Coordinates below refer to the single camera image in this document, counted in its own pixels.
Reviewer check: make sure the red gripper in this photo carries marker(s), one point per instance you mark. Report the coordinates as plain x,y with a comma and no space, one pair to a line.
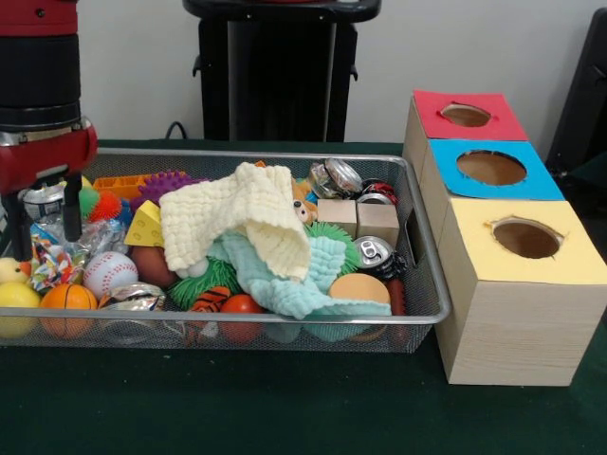
47,156

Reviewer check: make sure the colourful fabric knot toy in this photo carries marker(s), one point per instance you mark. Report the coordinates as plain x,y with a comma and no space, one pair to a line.
52,265

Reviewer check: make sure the cream waffle cloth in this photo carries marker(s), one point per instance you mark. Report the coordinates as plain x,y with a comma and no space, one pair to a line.
227,213

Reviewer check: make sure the light blue waffle cloth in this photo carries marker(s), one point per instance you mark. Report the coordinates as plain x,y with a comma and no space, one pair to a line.
284,289

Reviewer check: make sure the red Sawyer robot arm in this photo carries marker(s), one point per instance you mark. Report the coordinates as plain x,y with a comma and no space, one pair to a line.
38,61

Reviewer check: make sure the silver mesh bin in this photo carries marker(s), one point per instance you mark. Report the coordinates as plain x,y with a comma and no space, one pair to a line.
332,153

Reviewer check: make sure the wooden box with three holes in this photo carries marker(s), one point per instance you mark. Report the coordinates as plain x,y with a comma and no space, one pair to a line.
521,332

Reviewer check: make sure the orange toy basketball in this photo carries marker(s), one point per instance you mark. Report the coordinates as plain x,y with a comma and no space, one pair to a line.
68,296

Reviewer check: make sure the white toy baseball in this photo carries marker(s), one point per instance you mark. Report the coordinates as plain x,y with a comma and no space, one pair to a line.
110,275

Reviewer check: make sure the yellow cheese wedge toy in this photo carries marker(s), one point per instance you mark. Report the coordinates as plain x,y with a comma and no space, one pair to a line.
144,227

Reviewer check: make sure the purple spiky ball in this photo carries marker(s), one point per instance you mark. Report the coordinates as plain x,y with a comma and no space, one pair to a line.
163,189

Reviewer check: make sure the orange sponge disc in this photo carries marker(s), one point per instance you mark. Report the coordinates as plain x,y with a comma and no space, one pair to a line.
358,286

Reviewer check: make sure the black can silver top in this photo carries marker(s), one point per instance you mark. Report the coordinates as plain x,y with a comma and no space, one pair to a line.
374,253

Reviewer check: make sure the dark green side tablecloth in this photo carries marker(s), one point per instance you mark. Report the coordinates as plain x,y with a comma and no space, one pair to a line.
590,168

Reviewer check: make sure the black upright panel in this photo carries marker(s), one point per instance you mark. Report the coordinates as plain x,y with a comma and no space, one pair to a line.
583,95

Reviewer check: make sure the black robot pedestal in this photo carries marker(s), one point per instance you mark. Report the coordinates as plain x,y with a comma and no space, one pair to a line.
275,85

